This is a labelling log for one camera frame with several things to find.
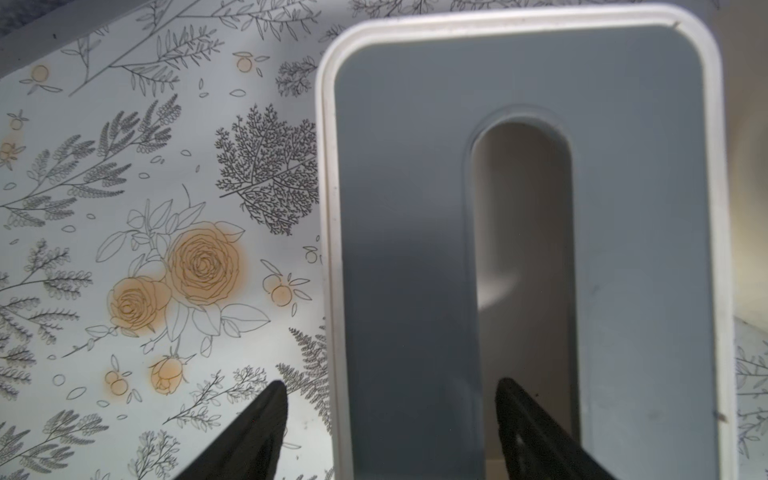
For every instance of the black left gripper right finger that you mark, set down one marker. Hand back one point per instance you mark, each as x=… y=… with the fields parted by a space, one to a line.
x=534 y=445

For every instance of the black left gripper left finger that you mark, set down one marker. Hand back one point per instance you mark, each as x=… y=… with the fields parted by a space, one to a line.
x=249 y=448

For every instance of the grey lid tissue box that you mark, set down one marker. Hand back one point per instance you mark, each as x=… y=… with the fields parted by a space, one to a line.
x=571 y=159

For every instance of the dark lid cream tissue box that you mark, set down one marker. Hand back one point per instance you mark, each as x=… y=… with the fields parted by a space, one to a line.
x=741 y=31

